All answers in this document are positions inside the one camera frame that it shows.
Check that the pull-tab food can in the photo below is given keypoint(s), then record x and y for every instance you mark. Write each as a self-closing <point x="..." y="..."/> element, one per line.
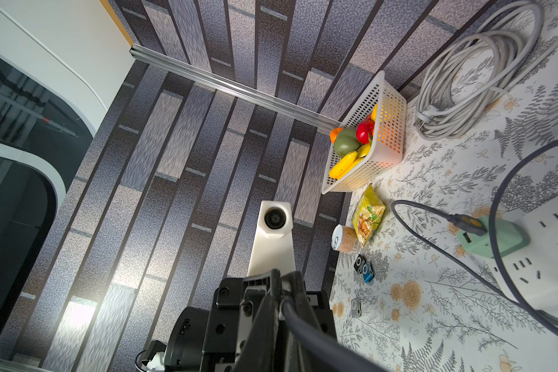
<point x="344" y="240"/>

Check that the yellow plastic banana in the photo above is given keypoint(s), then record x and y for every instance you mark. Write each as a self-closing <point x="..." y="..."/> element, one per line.
<point x="344" y="166"/>

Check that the green charger plug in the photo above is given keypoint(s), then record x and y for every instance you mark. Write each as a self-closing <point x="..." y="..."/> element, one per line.
<point x="509" y="237"/>

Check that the yellow corn chips bag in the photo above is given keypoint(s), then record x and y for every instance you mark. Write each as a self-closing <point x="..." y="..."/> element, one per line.
<point x="368" y="215"/>

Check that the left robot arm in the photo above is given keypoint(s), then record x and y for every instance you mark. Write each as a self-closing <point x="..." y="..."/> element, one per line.
<point x="183" y="350"/>

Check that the grey mp3 player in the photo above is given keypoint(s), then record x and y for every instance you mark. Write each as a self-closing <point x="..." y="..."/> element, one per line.
<point x="356" y="308"/>

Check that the blue mp3 player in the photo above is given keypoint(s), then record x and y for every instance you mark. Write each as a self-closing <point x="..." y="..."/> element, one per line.
<point x="367" y="272"/>

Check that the green plastic mango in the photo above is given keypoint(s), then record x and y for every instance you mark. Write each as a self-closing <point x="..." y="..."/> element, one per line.
<point x="346" y="142"/>

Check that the white power strip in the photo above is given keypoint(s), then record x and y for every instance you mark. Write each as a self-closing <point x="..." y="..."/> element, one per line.
<point x="534" y="269"/>

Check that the orange plastic tangerine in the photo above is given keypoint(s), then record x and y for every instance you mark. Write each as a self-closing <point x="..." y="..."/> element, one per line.
<point x="334" y="134"/>

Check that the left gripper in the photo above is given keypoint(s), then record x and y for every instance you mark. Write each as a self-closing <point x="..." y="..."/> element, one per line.
<point x="245" y="332"/>

